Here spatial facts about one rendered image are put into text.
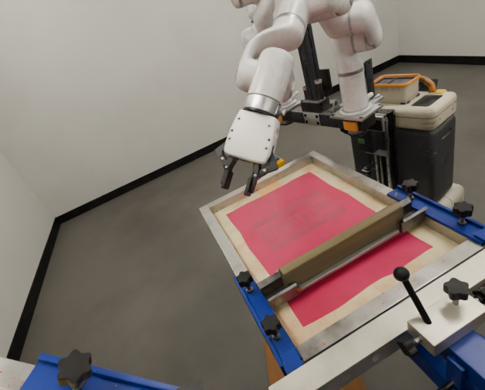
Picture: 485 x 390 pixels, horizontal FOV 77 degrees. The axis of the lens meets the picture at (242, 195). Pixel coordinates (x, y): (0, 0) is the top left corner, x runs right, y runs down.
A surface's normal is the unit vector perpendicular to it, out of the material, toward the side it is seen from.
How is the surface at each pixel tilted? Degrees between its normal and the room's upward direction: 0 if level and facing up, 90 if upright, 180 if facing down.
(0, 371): 32
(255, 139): 54
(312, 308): 0
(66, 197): 90
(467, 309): 0
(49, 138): 90
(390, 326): 0
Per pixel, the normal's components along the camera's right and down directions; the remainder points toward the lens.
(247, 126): -0.32, -0.06
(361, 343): -0.32, -0.80
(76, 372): 0.23, -0.78
